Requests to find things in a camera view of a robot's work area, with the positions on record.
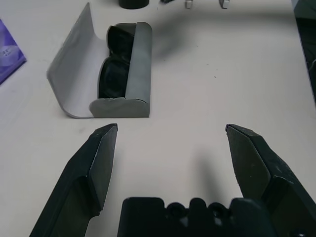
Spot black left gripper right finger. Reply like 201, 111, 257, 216
225, 123, 316, 237

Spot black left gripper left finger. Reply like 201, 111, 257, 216
29, 123, 119, 237

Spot black sunglasses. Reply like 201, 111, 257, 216
98, 23, 138, 99

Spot grey glasses case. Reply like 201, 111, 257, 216
46, 2, 153, 119

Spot purple tissue pack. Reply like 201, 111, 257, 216
0, 17, 27, 86

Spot black plastic cup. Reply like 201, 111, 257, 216
118, 0, 149, 10

